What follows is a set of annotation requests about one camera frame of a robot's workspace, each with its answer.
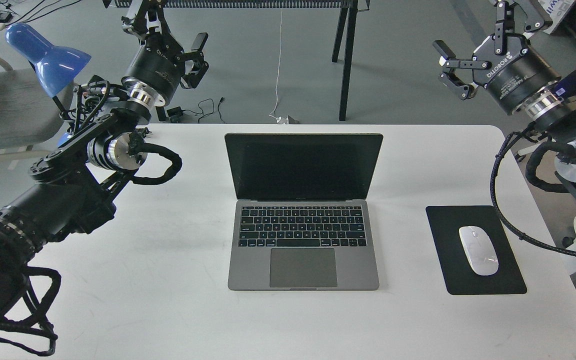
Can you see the black mouse pad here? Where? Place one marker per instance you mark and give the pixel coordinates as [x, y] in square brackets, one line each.
[459, 276]

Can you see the blue desk lamp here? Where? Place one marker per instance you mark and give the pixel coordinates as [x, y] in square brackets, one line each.
[55, 66]

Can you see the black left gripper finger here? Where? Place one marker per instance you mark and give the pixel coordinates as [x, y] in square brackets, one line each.
[140, 14]
[192, 77]

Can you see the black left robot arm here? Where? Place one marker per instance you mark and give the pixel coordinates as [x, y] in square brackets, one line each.
[76, 184]

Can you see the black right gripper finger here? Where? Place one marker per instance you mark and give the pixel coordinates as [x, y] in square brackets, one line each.
[536, 20]
[450, 63]

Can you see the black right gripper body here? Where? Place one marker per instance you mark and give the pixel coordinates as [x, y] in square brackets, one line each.
[515, 75]

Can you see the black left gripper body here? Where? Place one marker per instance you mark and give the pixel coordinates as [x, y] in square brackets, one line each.
[154, 66]

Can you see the grey cushioned chair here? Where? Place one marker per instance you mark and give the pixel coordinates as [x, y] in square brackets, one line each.
[28, 116]

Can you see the black power adapter with cable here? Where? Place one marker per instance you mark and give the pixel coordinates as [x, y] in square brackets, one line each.
[204, 108]

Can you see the grey laptop computer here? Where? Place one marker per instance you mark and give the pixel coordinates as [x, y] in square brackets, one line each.
[301, 220]

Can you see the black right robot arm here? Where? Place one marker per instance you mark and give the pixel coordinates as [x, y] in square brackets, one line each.
[552, 111]

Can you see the white cardboard box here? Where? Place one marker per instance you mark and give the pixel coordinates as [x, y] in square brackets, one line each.
[557, 10]

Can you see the white computer mouse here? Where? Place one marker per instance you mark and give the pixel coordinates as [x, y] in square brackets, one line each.
[479, 250]

